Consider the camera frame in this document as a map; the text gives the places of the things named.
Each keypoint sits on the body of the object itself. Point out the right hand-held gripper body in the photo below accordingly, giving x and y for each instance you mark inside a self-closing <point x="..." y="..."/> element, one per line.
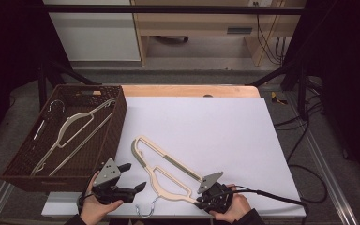
<point x="217" y="197"/>

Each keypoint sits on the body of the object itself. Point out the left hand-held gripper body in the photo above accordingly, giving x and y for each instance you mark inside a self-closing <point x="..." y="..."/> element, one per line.
<point x="107" y="173"/>

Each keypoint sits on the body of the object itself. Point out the beige plastic clothes hanger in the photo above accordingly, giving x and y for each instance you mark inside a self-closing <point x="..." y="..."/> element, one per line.
<point x="181" y="167"/>
<point x="78" y="115"/>

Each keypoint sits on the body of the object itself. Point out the brown woven basket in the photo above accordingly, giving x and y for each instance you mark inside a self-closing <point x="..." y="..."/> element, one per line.
<point x="22" y="162"/>

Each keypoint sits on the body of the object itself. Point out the person's right hand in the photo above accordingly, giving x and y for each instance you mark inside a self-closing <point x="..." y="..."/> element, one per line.
<point x="239" y="206"/>

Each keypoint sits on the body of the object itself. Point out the person's left hand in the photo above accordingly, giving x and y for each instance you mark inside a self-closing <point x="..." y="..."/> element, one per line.
<point x="95" y="212"/>

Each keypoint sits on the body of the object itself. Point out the yellow and black tool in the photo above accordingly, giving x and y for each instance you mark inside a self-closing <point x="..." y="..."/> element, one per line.
<point x="276" y="98"/>

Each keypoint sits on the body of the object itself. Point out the white cabinet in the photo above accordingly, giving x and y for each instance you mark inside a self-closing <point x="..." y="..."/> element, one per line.
<point x="97" y="34"/>

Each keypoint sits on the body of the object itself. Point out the black curtain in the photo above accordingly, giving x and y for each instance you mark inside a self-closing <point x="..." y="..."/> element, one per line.
<point x="9" y="62"/>
<point x="347" y="78"/>

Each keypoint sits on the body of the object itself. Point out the light wooden desk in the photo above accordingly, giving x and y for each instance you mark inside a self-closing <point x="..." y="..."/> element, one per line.
<point x="193" y="23"/>

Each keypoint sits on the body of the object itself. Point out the black metal frame leg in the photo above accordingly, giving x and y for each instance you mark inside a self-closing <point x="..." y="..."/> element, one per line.
<point x="302" y="90"/>
<point x="42" y="87"/>

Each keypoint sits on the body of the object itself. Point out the black horizontal frame bar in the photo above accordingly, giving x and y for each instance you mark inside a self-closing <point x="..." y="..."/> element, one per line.
<point x="168" y="9"/>

